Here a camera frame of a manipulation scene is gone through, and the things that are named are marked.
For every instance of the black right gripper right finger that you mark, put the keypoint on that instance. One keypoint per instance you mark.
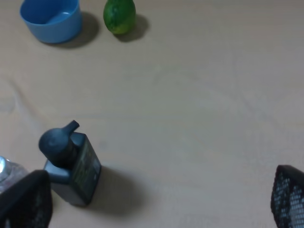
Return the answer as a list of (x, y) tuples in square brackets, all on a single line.
[(287, 198)]

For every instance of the clear shaker with metal cap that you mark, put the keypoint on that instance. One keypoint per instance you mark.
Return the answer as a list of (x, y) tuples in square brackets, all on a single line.
[(10, 173)]

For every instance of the green lime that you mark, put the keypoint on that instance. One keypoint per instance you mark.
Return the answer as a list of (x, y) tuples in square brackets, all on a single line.
[(119, 16)]

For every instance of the dark green pump bottle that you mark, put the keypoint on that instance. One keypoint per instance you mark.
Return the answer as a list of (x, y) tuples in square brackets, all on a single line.
[(72, 164)]

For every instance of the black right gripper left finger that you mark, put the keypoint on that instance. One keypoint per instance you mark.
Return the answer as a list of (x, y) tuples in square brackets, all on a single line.
[(27, 203)]

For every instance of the blue plastic bowl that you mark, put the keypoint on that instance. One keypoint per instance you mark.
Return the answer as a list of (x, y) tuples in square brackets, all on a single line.
[(52, 21)]

